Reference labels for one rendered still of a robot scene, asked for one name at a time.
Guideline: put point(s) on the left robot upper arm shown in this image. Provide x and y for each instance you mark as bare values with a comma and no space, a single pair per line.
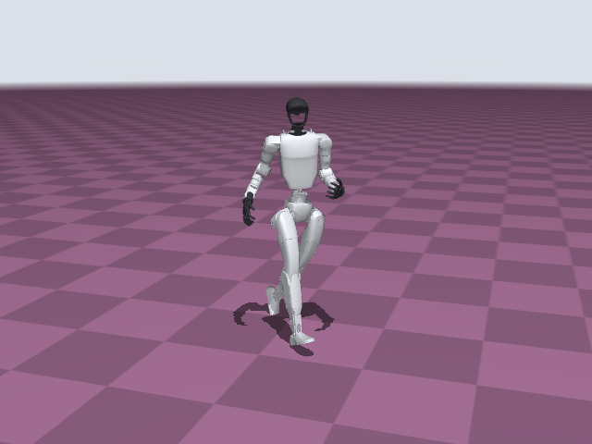
325,152

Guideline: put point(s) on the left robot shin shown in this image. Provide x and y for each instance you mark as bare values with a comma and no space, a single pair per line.
279,288

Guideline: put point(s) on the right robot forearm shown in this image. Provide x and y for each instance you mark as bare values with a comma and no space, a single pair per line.
255,184

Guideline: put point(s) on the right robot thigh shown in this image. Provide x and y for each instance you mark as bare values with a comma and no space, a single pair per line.
287,239

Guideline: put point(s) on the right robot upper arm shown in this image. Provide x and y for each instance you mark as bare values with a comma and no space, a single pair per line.
271,145

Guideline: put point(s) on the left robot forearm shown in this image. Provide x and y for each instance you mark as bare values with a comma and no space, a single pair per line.
331,178

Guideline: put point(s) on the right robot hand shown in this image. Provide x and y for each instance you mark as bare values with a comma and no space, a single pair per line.
247,205

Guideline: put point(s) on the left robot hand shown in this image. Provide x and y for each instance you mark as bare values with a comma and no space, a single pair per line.
338,192

